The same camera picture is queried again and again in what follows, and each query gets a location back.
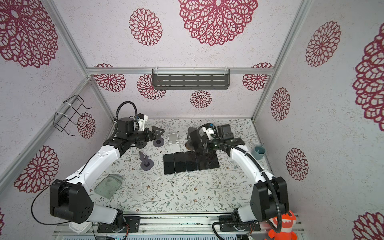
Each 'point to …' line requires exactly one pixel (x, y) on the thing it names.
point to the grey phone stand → (147, 164)
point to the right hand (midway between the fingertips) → (201, 143)
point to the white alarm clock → (80, 228)
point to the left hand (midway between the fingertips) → (159, 134)
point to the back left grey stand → (158, 142)
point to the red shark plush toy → (287, 221)
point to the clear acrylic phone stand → (174, 143)
